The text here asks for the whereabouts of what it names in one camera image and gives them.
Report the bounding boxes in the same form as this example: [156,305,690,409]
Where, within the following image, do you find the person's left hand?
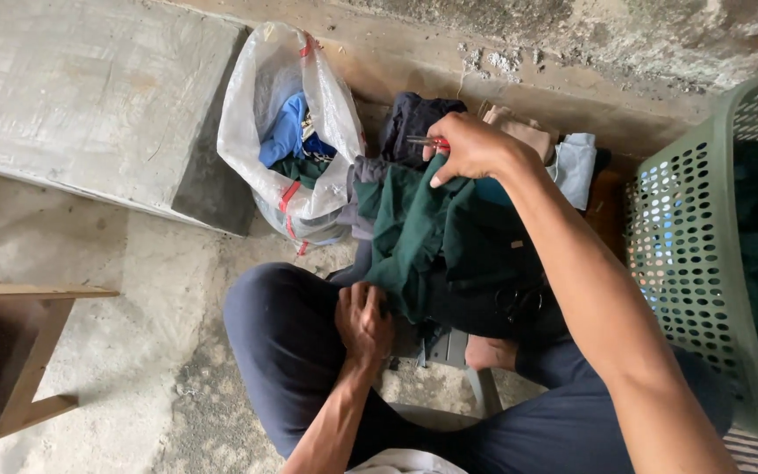
[335,282,396,367]

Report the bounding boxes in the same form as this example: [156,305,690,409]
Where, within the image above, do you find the green garment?
[353,154,480,325]

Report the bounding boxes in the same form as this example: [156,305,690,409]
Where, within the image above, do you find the person's navy trousers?
[223,262,737,474]

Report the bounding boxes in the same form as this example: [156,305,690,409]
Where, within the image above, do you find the dark navy garment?
[379,91,468,169]

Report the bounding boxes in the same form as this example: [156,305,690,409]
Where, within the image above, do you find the concrete slab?
[0,0,259,237]

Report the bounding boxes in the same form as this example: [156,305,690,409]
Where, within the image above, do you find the person's white shirt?
[345,448,469,474]

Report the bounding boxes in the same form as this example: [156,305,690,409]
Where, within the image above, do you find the green perforated laundry basket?
[624,71,758,470]

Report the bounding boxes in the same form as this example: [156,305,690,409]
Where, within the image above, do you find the person's right hand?
[422,112,539,190]

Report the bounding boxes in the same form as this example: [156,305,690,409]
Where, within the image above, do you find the wooden stool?
[0,240,121,457]

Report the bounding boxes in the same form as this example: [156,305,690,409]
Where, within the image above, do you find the person's bare foot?
[464,334,520,373]

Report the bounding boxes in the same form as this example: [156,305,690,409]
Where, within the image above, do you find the light blue garment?
[545,133,597,212]

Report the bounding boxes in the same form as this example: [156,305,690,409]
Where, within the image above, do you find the red-handled thread snips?
[407,135,451,153]

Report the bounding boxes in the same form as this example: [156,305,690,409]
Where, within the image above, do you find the grey plastic stool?
[412,328,505,420]

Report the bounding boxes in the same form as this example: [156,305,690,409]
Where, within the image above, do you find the white woven plastic sack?
[216,22,367,257]

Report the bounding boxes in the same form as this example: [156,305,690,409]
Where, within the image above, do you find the black scissors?
[494,286,546,325]

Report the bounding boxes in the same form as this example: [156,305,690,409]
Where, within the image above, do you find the beige garment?
[482,104,561,165]

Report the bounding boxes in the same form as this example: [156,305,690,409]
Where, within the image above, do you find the grey garment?
[336,156,394,241]

